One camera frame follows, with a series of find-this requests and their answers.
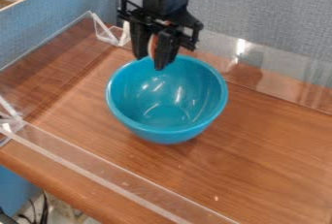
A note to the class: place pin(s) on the blue plastic bowl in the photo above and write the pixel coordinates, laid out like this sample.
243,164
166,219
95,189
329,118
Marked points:
166,106

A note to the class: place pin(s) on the clear acrylic corner bracket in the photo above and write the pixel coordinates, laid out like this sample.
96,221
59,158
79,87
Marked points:
112,35

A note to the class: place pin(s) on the blue partition with wooden shelf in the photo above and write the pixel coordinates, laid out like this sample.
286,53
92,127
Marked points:
29,22

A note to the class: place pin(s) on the white brown toy mushroom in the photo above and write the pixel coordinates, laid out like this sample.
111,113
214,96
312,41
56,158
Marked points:
150,44

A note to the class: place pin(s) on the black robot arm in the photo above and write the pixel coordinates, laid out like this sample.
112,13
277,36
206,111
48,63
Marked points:
163,8

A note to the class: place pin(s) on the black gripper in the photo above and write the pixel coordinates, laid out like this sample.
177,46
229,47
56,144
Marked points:
174,31

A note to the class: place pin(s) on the clear acrylic back barrier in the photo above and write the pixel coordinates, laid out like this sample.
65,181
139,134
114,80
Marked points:
286,75

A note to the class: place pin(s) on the clear acrylic front barrier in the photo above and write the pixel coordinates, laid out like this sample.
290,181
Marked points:
168,204

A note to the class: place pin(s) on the clear acrylic left bracket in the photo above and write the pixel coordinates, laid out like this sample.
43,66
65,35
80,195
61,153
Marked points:
11,121

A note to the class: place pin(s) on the clear acrylic barrier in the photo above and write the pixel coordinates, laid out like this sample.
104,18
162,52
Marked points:
168,204
286,75

